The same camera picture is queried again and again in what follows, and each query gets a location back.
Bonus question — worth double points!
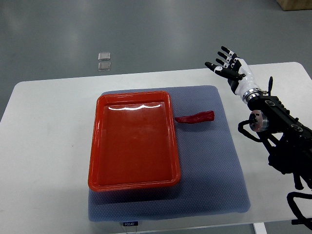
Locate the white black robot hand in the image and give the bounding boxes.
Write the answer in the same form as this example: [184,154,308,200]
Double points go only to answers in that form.
[205,46,261,103]

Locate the red pepper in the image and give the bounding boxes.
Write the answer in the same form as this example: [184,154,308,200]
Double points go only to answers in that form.
[175,111,215,124]

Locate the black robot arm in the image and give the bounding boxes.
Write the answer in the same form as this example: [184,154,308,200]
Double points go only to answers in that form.
[238,78,312,190]

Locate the red plastic tray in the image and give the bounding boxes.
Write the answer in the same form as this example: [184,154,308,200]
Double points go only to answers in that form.
[88,91,181,192]

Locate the cardboard box corner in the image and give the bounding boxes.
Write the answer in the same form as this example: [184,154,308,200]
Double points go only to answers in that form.
[276,0,312,11]

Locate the blue-grey textured mat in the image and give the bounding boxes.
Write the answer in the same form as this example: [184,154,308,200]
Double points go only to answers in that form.
[88,85,250,222]

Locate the upper metal floor plate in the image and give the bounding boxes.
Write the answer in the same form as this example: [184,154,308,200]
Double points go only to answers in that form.
[98,52,111,61]

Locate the metal floor plate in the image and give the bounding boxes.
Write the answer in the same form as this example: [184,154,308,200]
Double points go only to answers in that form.
[97,61,111,71]
[98,52,111,61]

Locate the lower metal floor plate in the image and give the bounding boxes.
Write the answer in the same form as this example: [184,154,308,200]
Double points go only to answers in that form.
[97,61,111,71]

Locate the white table leg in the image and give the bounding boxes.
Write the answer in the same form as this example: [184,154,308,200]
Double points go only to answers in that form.
[253,222,267,234]

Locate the black table control label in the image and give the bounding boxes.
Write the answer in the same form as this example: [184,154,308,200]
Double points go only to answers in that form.
[123,221,138,227]

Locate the black cable loop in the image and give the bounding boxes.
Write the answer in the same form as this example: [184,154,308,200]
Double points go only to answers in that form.
[286,192,312,231]

